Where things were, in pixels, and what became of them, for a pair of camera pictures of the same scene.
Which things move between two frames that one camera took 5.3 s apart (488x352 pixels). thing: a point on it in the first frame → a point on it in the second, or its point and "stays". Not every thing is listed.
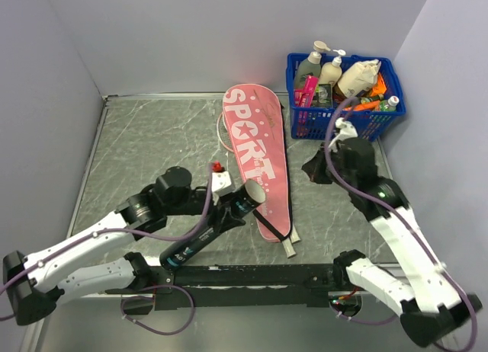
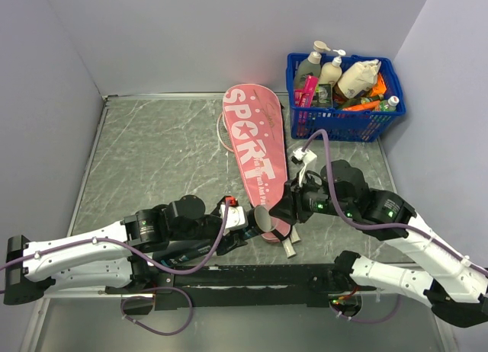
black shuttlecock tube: x=245 y=200 → x=193 y=253
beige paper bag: x=358 y=77 stays
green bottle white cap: x=389 y=104 stays
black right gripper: x=313 y=168 → x=285 y=209
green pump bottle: x=309 y=65 stays
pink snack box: x=303 y=97 stays
